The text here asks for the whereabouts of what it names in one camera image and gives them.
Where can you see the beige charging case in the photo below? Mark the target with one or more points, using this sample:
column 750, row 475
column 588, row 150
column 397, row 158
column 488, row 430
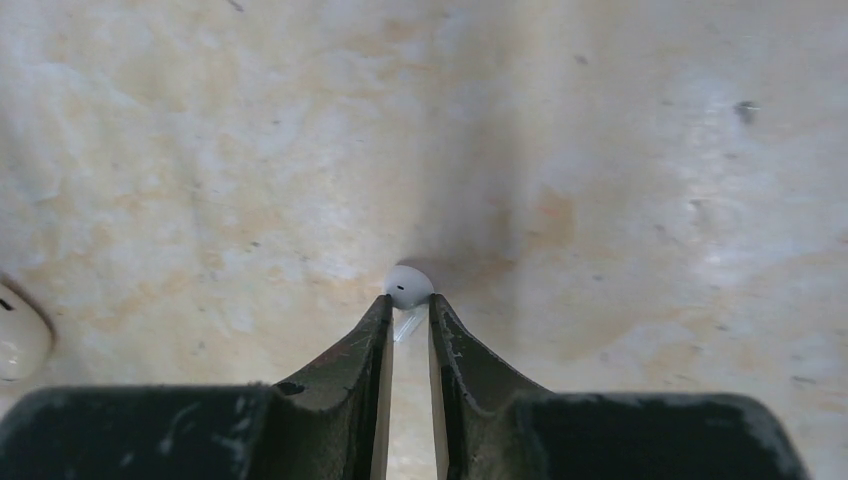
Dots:
column 26, row 338

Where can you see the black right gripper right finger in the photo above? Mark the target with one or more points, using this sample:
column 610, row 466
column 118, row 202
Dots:
column 492, row 422

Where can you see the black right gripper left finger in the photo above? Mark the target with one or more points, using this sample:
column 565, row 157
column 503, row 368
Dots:
column 328, row 420

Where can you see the white earbud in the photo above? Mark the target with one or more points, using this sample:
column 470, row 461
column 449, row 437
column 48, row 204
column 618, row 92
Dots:
column 410, row 290

